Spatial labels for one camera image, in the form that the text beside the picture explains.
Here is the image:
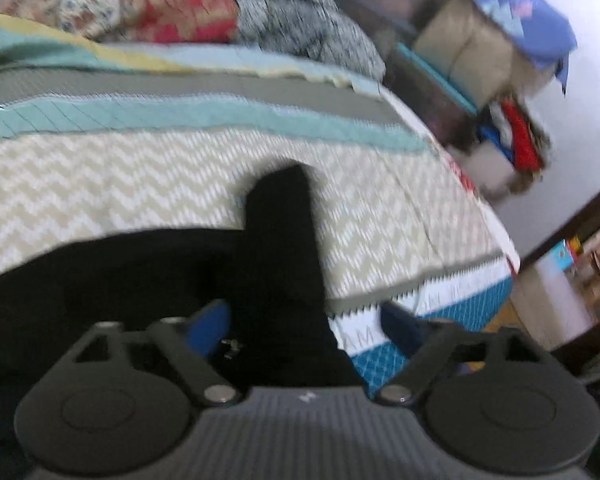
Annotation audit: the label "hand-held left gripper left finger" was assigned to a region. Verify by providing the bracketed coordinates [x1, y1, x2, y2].
[72, 299, 243, 407]

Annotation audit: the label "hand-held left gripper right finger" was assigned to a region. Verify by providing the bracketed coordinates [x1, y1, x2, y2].
[377, 301, 551, 407]

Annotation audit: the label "black pants with zipper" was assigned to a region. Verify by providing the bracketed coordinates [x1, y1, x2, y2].
[0, 160, 372, 461]

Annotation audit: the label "zigzag patterned bed sheet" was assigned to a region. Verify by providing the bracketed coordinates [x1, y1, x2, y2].
[0, 12, 522, 397]

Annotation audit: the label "colourful small box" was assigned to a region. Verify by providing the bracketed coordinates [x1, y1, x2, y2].
[549, 236, 584, 268]

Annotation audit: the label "pile of colourful clothes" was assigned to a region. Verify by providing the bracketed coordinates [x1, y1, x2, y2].
[476, 99, 553, 188]

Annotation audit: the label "clear storage bin teal lid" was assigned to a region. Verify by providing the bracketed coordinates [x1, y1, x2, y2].
[325, 0, 481, 148]

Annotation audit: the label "beige cushion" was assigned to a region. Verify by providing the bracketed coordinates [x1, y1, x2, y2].
[412, 0, 533, 107]

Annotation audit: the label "floral patchwork quilt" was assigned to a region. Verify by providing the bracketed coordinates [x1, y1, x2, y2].
[0, 0, 387, 82]

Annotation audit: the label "blue patterned cloth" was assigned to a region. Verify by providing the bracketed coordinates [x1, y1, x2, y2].
[439, 0, 579, 97]

